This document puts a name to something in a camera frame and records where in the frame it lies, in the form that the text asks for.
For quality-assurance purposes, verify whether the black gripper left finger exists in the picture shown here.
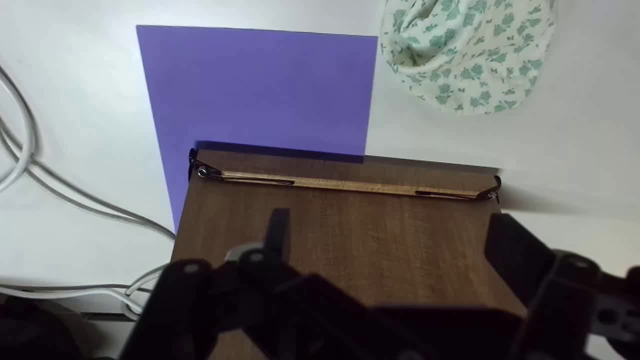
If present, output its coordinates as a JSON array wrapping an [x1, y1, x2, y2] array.
[[120, 207, 377, 360]]

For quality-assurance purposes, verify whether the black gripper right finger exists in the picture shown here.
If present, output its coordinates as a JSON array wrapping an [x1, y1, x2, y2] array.
[[485, 212, 640, 360]]

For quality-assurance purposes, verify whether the white cloth with green print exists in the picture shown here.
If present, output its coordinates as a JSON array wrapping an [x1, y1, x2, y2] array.
[[379, 0, 559, 117]]

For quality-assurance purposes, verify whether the wooden board stand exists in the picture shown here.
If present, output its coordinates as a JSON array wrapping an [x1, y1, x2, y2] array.
[[170, 141, 529, 360]]

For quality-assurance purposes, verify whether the purple paper sheet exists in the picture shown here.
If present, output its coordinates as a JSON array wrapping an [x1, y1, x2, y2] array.
[[134, 24, 381, 232]]

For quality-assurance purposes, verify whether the white cable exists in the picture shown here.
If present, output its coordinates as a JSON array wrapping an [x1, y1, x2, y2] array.
[[0, 262, 170, 317], [0, 67, 179, 243]]

